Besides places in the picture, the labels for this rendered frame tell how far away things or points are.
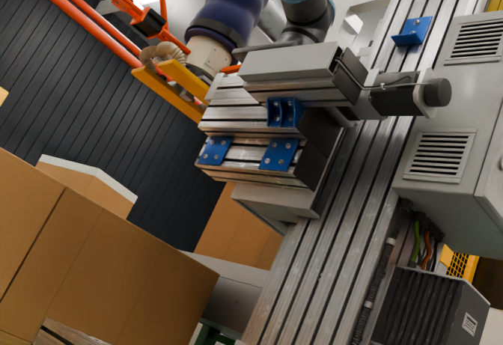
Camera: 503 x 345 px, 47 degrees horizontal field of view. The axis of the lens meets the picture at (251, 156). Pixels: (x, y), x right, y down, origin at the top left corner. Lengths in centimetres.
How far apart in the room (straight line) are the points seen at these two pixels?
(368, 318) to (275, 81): 54
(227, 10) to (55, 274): 106
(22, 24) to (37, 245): 1165
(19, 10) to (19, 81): 147
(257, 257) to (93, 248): 60
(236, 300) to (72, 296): 53
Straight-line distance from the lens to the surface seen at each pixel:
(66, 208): 166
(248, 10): 216
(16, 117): 1297
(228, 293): 198
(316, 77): 121
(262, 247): 203
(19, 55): 1303
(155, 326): 184
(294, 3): 150
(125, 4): 197
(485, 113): 127
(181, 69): 189
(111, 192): 381
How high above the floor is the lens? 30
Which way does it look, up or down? 19 degrees up
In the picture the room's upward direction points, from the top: 25 degrees clockwise
